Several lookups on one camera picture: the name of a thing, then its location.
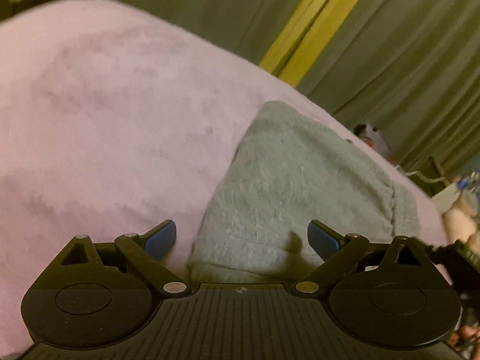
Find white charging cable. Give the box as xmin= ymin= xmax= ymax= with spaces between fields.
xmin=397 ymin=164 xmax=448 ymax=189

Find pink fleece blanket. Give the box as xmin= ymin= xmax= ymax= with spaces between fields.
xmin=1 ymin=0 xmax=453 ymax=359

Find red and white object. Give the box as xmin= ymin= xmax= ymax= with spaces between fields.
xmin=353 ymin=124 xmax=391 ymax=158

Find grey knit pants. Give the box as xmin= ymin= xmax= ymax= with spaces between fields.
xmin=189 ymin=102 xmax=421 ymax=284

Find yellow curtain stripe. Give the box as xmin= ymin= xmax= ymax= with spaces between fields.
xmin=259 ymin=0 xmax=360 ymax=87

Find pink plush toy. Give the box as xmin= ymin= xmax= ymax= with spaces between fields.
xmin=442 ymin=190 xmax=479 ymax=244

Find grey-green curtain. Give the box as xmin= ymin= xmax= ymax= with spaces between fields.
xmin=117 ymin=0 xmax=479 ymax=172

